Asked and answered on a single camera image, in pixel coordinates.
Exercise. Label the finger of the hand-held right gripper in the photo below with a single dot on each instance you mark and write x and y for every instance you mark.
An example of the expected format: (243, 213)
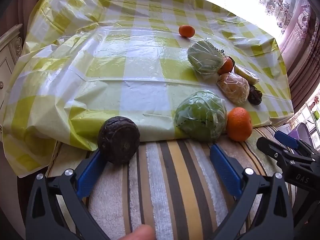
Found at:
(286, 138)
(271, 147)

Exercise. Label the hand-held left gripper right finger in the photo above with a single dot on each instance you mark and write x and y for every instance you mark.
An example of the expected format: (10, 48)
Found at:
(225, 170)

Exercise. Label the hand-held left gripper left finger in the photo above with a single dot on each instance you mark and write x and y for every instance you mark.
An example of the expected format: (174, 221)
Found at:
(90, 172)

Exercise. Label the purple-rimmed white cardboard box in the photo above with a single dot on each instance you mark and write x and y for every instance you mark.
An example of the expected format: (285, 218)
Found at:
(303, 132)

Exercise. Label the orange mandarin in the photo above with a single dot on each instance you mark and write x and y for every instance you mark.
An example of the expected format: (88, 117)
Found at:
(227, 67)
(239, 124)
(186, 31)

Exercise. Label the plastic-wrapped green fruit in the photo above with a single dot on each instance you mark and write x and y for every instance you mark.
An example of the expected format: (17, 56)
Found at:
(206, 57)
(200, 116)

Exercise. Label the plastic-wrapped tan pear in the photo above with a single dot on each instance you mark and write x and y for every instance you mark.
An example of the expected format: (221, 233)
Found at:
(233, 88)

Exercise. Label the plastic-wrapped yellow pear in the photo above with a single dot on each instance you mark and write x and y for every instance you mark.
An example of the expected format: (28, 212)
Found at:
(246, 75)

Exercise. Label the person's left hand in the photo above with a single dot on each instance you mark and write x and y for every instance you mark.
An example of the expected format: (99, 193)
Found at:
(137, 233)

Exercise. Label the small green object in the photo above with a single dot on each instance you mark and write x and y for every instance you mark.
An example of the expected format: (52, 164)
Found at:
(316, 115)

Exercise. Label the striped towel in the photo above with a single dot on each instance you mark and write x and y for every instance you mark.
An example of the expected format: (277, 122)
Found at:
(175, 180)

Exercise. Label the yellow checked plastic tablecloth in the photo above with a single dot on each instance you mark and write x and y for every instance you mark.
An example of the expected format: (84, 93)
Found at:
(125, 55)

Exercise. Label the cream carved cabinet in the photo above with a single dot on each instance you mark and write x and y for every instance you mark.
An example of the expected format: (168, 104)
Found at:
(10, 62)

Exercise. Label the white lace curtain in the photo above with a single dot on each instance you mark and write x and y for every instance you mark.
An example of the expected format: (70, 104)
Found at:
(267, 0)

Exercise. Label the plain brown curtain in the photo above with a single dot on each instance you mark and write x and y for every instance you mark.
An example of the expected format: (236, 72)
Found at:
(30, 2)

